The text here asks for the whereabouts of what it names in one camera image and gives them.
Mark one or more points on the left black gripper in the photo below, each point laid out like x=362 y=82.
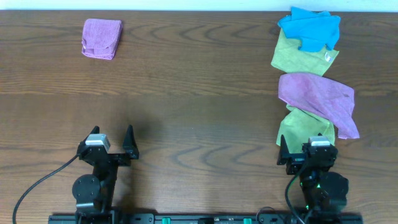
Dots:
x=132 y=147

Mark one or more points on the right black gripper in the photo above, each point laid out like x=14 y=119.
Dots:
x=295 y=162

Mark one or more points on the purple microfiber cloth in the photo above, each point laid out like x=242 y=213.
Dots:
x=323 y=97

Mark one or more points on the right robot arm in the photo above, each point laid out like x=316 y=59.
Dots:
x=324 y=191

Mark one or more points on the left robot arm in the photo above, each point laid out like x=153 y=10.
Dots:
x=94 y=192

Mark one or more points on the crumpled green cloth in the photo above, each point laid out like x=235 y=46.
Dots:
x=299 y=125

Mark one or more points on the flat green cloth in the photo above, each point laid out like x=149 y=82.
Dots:
x=288 y=58

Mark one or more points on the folded purple cloth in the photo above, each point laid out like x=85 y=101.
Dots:
x=100 y=38

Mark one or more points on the blue microfiber cloth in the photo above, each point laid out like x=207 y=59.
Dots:
x=315 y=30

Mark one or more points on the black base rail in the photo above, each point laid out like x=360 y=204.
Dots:
x=148 y=218

